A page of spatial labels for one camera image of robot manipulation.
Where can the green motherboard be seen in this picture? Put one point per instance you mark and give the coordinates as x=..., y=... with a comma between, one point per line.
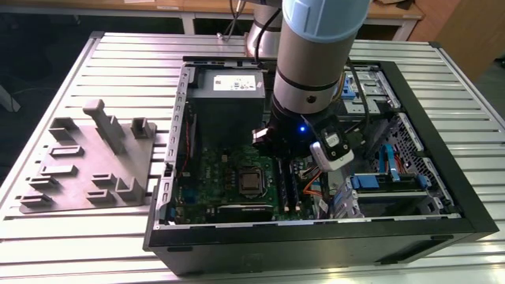
x=220, y=177

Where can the CPU socket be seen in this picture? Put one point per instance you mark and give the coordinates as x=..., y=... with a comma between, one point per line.
x=238, y=192

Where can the grey parts rack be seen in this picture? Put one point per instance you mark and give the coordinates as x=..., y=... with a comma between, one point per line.
x=98, y=154

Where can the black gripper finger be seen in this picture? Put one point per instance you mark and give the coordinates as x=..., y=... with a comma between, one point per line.
x=262, y=140

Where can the grey furniture leg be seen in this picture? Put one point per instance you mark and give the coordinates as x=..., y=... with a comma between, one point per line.
x=8, y=100

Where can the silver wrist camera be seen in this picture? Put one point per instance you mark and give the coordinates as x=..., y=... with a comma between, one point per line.
x=334, y=161

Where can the grey power supply unit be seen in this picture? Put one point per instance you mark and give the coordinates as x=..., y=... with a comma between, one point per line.
x=228, y=118

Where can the silver CPU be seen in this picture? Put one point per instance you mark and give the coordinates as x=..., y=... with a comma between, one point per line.
x=250, y=181

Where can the blue drive carrier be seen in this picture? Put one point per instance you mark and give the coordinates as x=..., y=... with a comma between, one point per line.
x=350, y=88

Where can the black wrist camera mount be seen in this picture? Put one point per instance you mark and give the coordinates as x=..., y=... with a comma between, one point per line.
x=315, y=122

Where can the silver disk bay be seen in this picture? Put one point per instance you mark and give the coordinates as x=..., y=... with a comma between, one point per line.
x=429, y=204

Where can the wooden desk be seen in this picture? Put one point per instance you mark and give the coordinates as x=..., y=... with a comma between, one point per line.
x=118, y=4

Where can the blue expansion slot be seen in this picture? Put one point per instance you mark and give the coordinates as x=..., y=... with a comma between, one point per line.
x=189, y=195

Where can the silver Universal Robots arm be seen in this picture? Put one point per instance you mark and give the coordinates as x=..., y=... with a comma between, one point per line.
x=315, y=59

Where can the silver drive cage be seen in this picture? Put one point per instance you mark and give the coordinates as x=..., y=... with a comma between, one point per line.
x=378, y=88

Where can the black graphics card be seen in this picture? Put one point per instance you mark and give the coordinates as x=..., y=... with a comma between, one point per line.
x=244, y=211

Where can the black PC case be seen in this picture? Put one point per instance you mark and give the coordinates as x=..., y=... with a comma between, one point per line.
x=275, y=251

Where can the hard disk in blue carrier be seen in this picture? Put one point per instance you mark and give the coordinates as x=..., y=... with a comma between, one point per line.
x=365, y=182

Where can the wooden cabinet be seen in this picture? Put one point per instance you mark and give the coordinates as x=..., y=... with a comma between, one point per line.
x=465, y=29

